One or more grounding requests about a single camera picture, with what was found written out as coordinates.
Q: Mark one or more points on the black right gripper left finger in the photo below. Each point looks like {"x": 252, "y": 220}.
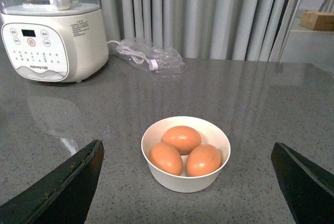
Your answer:
{"x": 62, "y": 196}

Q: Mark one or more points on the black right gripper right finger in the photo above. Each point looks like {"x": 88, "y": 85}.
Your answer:
{"x": 306, "y": 187}

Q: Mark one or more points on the brown egg in bowl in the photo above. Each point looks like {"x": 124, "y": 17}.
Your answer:
{"x": 166, "y": 158}

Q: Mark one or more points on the brown egg bowl right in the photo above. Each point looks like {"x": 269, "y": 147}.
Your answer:
{"x": 203, "y": 160}

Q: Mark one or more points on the brown egg bowl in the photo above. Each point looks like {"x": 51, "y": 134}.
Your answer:
{"x": 183, "y": 138}
{"x": 203, "y": 160}

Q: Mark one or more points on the brown egg bowl back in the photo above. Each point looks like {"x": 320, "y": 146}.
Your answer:
{"x": 183, "y": 138}

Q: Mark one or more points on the cardboard box in background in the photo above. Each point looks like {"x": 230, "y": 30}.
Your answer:
{"x": 317, "y": 20}

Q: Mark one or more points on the white round bowl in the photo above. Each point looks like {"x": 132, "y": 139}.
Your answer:
{"x": 210, "y": 134}

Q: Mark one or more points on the clear plastic bag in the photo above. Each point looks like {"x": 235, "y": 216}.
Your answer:
{"x": 143, "y": 55}

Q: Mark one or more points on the white soy milk blender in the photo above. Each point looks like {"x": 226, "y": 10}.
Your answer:
{"x": 54, "y": 40}

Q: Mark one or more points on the metal stand with black clamp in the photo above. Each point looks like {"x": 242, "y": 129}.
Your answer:
{"x": 288, "y": 29}

